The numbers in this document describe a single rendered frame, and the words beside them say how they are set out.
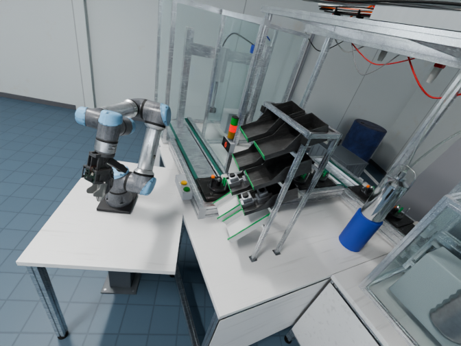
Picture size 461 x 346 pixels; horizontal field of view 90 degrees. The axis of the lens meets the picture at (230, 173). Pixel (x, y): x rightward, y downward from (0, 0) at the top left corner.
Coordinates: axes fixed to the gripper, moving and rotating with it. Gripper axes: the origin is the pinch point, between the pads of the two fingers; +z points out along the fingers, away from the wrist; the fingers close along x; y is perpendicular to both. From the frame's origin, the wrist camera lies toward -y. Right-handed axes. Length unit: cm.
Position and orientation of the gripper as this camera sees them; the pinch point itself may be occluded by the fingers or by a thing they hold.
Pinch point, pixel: (100, 198)
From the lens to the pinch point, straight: 108.8
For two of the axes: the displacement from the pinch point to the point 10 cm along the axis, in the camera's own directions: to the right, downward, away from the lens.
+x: 8.8, 3.6, -3.0
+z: -3.0, 9.3, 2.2
